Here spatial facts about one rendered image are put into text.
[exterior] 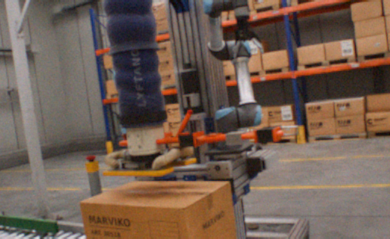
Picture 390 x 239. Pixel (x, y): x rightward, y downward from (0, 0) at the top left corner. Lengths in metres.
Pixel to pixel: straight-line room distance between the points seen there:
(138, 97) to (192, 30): 0.91
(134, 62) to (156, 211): 0.64
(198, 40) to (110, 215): 1.22
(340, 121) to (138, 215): 7.34
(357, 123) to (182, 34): 6.57
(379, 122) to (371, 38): 1.72
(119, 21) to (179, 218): 0.87
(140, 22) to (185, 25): 0.81
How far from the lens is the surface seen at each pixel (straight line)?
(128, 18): 1.73
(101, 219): 1.84
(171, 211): 1.57
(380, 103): 9.16
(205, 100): 2.44
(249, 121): 2.21
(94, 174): 2.83
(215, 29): 2.17
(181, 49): 2.52
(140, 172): 1.69
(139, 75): 1.71
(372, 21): 8.73
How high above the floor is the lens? 1.37
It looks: 3 degrees down
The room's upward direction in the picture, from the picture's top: 8 degrees counter-clockwise
